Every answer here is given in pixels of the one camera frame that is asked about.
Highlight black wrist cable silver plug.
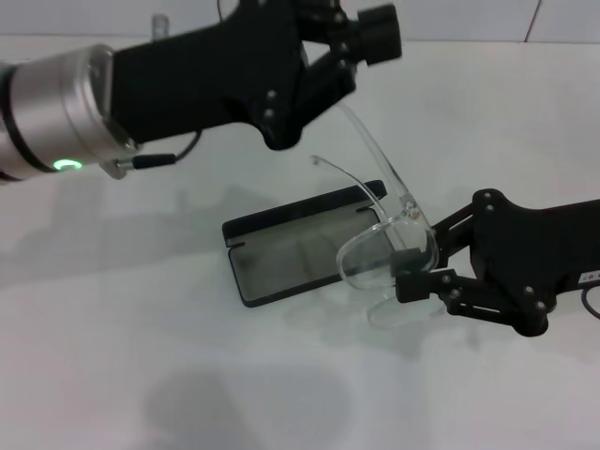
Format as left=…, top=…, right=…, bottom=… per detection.
left=103, top=128, right=205, bottom=181

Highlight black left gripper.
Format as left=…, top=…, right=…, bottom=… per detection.
left=110, top=0, right=358, bottom=151

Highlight thin dark cable loop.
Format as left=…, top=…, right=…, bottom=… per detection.
left=579, top=287, right=600, bottom=321

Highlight clear plastic glasses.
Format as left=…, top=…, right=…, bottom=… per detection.
left=310, top=103, right=443, bottom=329

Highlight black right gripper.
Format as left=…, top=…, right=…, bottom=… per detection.
left=388, top=187, right=600, bottom=338

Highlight black glasses case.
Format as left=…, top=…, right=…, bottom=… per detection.
left=221, top=179, right=391, bottom=309

